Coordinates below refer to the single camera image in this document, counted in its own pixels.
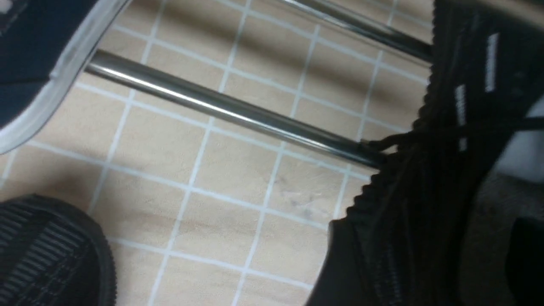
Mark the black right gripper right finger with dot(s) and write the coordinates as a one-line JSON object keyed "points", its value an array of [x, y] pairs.
{"points": [[524, 265]]}

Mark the navy canvas sneaker right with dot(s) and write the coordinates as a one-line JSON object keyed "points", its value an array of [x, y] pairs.
{"points": [[44, 46]]}

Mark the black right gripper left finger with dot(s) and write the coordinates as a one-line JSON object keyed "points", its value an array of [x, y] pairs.
{"points": [[53, 254]]}

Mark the metal shoe rack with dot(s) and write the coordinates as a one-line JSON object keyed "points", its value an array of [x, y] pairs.
{"points": [[187, 94]]}

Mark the black mesh shoe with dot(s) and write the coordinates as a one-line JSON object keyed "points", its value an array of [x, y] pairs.
{"points": [[433, 226]]}

